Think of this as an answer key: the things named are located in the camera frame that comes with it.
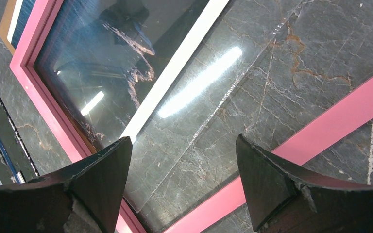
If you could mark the pink wooden photo frame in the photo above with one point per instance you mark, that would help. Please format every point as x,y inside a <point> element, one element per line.
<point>308,97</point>

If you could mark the seascape photo print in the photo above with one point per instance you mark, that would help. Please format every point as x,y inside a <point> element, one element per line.
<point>96,69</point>

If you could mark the brown fibreboard backing panel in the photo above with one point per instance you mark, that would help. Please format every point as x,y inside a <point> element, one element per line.
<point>5,24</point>

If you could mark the clear glass pane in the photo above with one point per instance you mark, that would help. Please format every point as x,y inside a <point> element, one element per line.
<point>233,43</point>

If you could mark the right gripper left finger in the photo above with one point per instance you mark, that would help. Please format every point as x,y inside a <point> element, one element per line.
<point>91,191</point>

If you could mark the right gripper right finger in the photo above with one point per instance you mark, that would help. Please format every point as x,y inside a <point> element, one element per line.
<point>283,197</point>

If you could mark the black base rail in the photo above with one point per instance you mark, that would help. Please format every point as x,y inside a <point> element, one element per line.
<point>0,138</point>

